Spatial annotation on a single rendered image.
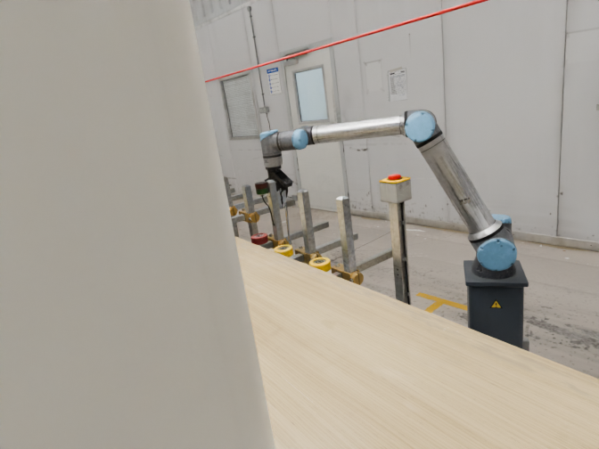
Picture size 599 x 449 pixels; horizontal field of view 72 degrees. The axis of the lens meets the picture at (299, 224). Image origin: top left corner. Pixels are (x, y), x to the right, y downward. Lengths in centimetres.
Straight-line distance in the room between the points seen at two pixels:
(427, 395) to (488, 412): 11
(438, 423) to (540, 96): 339
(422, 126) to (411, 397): 113
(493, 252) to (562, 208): 228
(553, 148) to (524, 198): 49
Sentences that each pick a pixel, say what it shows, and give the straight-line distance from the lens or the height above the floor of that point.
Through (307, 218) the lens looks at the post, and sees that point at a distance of 174.
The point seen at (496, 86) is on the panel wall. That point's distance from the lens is 412.
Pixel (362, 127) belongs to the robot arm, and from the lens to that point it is 196.
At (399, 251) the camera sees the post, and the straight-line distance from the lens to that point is 138.
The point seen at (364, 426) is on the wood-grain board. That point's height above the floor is 90.
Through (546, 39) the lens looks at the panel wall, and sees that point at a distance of 398.
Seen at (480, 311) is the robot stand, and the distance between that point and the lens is 214.
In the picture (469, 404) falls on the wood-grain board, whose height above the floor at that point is 90.
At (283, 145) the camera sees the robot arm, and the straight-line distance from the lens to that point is 194.
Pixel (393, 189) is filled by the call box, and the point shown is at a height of 120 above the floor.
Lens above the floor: 150
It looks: 17 degrees down
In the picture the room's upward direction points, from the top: 8 degrees counter-clockwise
